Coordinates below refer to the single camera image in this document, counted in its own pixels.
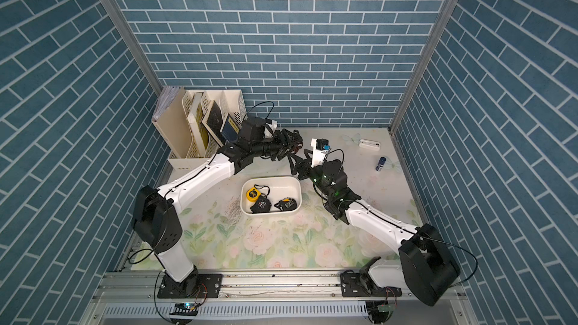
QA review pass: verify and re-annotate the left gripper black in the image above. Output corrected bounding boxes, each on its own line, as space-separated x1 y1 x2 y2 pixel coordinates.
249 128 301 161

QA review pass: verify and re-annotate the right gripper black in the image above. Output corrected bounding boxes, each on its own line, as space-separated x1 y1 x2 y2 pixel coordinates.
290 150 335 203

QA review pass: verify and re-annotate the black orange tape measure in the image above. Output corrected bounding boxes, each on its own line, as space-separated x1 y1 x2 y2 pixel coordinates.
274 197 298 212

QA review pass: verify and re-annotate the yellow tape measure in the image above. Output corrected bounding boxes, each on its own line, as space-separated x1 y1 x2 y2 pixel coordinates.
245 184 270 203

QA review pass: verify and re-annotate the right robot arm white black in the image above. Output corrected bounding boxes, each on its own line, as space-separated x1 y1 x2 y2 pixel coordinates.
288 150 461 306

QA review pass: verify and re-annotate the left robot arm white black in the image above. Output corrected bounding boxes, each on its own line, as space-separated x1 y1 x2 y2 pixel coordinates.
132 117 303 284

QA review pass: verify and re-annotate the small white rectangular box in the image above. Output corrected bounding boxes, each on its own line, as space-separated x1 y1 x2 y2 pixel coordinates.
358 138 381 151

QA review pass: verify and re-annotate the blue book in organizer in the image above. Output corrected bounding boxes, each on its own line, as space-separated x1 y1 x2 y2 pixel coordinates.
220 114 240 142

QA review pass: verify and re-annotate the black notebook in organizer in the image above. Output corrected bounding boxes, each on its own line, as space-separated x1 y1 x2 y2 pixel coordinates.
202 100 225 147

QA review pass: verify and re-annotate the white desktop file organizer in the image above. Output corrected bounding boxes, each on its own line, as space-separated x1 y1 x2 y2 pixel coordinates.
156 89 246 170

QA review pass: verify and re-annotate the white book in organizer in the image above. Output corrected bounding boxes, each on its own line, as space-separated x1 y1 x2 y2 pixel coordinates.
187 93 209 157

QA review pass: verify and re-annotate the floral table mat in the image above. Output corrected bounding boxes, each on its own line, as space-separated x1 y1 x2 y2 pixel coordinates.
179 128 422 269

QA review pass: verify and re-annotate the small blue bottle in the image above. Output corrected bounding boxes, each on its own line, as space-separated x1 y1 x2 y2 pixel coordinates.
376 156 387 172

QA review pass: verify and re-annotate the beige folder with papers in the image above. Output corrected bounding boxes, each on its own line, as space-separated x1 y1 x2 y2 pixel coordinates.
151 86 192 158

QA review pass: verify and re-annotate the right green circuit board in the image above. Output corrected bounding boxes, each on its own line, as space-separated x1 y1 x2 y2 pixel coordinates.
376 304 395 313

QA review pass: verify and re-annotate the green circuit board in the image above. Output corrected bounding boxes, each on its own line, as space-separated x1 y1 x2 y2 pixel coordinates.
170 302 199 317
376 304 395 313

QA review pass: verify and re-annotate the left green circuit board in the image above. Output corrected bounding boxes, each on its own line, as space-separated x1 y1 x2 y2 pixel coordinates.
170 302 199 317

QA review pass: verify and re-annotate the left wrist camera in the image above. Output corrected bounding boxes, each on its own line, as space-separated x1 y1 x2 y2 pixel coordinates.
264 119 278 138

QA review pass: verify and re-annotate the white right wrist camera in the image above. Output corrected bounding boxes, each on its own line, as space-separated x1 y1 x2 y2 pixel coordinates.
311 138 331 168

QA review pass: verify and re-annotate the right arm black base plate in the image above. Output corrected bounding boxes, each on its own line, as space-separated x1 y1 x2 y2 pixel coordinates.
340 270 403 299

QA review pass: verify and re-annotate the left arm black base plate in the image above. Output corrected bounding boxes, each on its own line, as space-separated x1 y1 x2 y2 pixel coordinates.
157 273 223 299

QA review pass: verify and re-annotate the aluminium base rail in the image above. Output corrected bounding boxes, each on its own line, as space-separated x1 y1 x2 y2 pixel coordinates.
94 270 466 303

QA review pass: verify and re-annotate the white vented cable duct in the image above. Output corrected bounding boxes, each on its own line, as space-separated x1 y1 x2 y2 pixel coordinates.
104 301 367 320

